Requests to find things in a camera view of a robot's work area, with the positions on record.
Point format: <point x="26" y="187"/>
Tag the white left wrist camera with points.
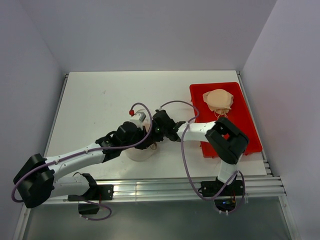
<point x="138" y="118"/>

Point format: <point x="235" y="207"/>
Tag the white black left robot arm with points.
<point x="42" y="178"/>

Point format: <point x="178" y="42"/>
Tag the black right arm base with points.
<point x="231" y="197"/>

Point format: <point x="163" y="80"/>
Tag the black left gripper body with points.
<point x="139" y="136"/>

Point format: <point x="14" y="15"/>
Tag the aluminium mounting rail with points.
<point x="176" y="189"/>

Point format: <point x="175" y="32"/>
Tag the beige bra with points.
<point x="219" y="101"/>

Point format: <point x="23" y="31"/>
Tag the pink bra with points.
<point x="147" y="126"/>

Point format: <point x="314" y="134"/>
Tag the red plastic tray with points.
<point x="239" y="114"/>

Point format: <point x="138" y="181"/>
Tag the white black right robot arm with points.
<point x="228" y="141"/>

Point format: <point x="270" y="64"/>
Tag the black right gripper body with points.
<point x="157" y="133"/>

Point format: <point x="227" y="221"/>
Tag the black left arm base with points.
<point x="90" y="202"/>

